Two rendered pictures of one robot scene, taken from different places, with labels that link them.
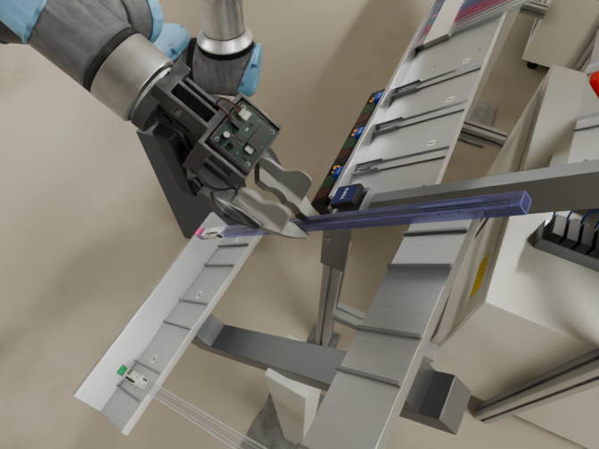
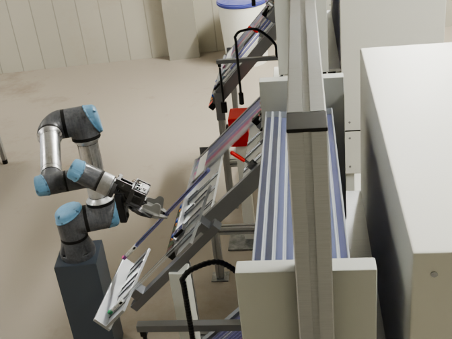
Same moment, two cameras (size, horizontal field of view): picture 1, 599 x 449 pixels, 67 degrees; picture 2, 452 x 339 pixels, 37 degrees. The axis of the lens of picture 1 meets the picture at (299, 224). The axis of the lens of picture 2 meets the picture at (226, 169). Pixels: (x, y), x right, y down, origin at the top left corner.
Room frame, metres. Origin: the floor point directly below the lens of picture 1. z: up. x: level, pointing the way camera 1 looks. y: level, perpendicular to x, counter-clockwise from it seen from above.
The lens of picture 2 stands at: (-1.67, 0.35, 2.18)
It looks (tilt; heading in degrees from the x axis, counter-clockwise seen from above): 29 degrees down; 343
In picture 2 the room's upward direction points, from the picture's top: 7 degrees counter-clockwise
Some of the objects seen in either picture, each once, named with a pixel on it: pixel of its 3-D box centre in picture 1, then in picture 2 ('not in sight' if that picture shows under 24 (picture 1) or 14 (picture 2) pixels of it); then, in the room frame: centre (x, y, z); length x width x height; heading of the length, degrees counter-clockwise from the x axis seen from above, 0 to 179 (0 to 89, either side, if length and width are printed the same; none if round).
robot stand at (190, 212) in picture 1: (203, 178); (91, 303); (0.82, 0.29, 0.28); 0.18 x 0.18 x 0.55; 71
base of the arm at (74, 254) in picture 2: not in sight; (76, 243); (0.82, 0.29, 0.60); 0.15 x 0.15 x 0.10
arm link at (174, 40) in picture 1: (170, 61); (72, 220); (0.82, 0.28, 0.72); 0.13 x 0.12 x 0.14; 83
